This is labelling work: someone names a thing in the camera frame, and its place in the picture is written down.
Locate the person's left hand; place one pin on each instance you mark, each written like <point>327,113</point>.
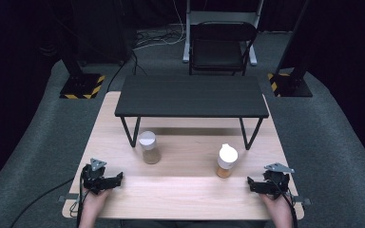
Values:
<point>95,199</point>

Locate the white metal stand frame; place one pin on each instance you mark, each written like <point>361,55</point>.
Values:
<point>188,38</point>

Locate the round-lid spice jar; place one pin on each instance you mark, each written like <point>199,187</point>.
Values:
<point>149,148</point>

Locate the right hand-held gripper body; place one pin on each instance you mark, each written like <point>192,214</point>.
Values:
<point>277,182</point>

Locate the black shelf riser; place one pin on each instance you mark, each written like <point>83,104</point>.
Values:
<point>191,96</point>

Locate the spout-lid spice jar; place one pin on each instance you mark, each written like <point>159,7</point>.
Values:
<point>226,161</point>

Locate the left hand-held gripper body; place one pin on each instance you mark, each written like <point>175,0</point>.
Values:
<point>92,179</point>

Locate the grey table edge bracket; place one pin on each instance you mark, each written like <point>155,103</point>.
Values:
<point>301,200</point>
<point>66,199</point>

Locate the person's right hand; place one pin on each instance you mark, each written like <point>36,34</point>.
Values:
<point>277,204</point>

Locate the black folding chair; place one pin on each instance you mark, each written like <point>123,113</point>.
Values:
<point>218,50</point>

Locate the black stand with striped base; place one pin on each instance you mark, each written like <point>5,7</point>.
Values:
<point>79,84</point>
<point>290,84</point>

